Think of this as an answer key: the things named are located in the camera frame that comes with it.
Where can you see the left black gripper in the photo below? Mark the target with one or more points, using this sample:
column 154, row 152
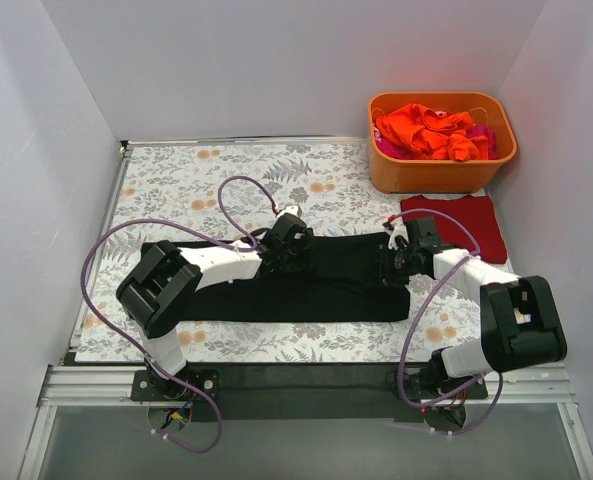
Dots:
column 286, row 251

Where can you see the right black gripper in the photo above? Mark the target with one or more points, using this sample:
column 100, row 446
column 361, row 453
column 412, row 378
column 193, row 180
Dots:
column 393, row 261

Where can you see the black t shirt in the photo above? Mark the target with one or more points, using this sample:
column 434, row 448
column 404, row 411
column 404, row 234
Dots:
column 346, row 284

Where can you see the orange t shirt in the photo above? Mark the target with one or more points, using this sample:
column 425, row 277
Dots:
column 429, row 134

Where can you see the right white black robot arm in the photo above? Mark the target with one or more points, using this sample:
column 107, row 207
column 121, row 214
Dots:
column 520, row 326

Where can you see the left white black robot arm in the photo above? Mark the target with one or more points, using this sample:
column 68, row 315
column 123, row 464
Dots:
column 159, row 289

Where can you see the folded dark red t shirt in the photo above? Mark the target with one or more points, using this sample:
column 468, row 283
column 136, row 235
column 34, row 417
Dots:
column 475, row 213

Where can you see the floral patterned table mat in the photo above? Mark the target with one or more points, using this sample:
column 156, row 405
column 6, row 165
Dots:
column 172, row 192

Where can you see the orange plastic laundry basket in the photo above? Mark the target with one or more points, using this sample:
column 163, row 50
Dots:
column 391, row 175

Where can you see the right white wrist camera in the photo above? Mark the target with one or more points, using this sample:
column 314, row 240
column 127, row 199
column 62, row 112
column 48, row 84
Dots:
column 397, row 232

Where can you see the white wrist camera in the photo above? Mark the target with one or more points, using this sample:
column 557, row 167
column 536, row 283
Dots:
column 397, row 232
column 293, row 210

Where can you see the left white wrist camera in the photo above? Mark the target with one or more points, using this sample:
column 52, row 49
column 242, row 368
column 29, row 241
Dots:
column 293, row 210

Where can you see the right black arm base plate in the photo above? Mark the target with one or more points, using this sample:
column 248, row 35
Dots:
column 421, row 386

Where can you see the aluminium frame rail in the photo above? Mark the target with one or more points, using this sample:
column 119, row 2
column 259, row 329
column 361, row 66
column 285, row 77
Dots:
column 305, row 421

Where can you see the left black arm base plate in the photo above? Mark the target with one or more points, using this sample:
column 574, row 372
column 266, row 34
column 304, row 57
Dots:
column 201, row 385

